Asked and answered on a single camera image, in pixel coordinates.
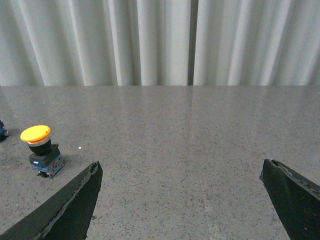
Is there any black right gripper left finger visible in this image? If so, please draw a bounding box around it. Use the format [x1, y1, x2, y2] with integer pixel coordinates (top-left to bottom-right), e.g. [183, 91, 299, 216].
[0, 161, 103, 240]

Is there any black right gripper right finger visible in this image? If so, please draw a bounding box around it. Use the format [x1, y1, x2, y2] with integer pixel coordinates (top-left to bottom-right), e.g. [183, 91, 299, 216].
[259, 159, 320, 240]

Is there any white pleated curtain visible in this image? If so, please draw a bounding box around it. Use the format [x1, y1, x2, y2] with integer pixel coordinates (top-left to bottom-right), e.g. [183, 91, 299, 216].
[0, 0, 320, 86]

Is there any yellow mushroom push button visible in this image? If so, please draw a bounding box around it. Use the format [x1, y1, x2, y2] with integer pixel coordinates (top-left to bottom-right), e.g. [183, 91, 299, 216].
[20, 125, 65, 179]

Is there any green mushroom push button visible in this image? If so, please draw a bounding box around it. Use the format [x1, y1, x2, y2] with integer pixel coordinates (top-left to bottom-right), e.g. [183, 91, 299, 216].
[0, 121, 9, 141]

